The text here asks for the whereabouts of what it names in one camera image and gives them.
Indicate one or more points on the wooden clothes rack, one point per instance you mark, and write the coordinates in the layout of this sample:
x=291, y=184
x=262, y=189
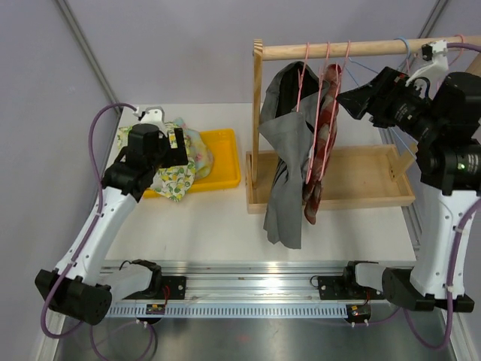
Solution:
x=370, y=176

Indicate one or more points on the pastel tie-dye skirt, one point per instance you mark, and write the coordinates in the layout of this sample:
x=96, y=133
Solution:
x=198, y=149

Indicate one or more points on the aluminium rail frame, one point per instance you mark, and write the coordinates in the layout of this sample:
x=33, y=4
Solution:
x=225, y=254

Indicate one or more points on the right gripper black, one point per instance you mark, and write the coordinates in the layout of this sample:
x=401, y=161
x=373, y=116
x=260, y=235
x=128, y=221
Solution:
x=390, y=88

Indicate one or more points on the grey skirt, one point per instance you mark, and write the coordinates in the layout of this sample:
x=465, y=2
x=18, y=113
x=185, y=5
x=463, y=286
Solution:
x=291, y=136

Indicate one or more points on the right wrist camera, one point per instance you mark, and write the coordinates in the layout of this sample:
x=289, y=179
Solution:
x=435, y=54

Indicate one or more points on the lemon print skirt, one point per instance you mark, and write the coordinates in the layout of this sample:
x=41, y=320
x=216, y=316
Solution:
x=173, y=183

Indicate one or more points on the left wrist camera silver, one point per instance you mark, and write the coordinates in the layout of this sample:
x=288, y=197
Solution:
x=152, y=115

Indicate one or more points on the red plaid skirt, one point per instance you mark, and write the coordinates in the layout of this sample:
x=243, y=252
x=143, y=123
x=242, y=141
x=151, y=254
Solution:
x=326, y=133

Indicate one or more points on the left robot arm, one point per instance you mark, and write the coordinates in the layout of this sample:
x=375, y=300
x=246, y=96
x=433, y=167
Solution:
x=75, y=287

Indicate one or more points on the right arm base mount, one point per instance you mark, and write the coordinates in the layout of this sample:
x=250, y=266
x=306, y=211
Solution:
x=344, y=286

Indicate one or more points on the yellow plastic tray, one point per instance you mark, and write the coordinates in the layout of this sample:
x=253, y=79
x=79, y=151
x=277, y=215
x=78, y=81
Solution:
x=225, y=173

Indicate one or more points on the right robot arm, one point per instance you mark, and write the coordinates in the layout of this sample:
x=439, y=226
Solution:
x=448, y=157

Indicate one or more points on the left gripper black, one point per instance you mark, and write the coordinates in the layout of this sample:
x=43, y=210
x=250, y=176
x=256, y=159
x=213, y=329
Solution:
x=175, y=156

